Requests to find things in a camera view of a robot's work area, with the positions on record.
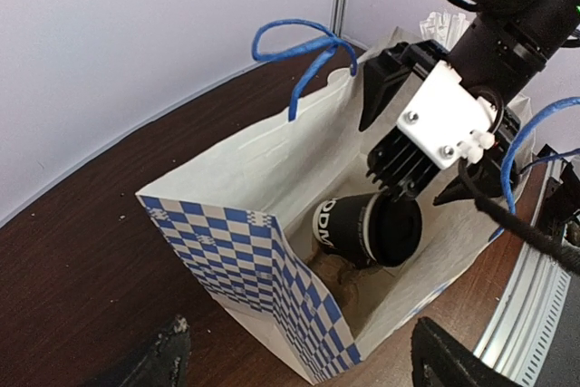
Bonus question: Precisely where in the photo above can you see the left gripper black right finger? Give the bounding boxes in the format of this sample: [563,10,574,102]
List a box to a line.
[411,317,518,387]

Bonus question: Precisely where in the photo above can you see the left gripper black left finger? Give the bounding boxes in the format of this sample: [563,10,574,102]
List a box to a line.
[85,315,190,386]

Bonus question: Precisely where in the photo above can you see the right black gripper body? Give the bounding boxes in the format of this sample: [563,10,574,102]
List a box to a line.
[358,40,522,207]

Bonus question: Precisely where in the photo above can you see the brown cardboard cup carrier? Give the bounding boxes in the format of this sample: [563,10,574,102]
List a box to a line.
[307,251,359,312]

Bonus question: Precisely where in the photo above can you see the black plastic cup lid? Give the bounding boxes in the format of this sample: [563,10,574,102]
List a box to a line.
[368,196,422,267]

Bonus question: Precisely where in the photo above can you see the single black paper coffee cup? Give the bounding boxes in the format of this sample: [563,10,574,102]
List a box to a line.
[313,192,399,269]

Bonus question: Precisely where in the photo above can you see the blue checkered paper bag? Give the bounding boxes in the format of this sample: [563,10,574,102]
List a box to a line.
[134,18,580,386]

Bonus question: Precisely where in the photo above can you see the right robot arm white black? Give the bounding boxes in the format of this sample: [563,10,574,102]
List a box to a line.
[359,0,579,203]

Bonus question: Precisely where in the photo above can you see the bundle of wrapped white straws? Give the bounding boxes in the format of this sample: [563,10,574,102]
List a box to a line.
[420,12,470,51]

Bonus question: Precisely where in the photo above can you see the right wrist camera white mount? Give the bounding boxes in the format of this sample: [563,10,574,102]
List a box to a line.
[365,60,504,202]

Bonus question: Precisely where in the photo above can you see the aluminium front rail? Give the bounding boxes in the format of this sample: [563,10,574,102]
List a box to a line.
[470,241,580,387]

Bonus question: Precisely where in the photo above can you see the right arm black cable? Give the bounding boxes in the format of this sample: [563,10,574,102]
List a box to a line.
[457,160,580,277]

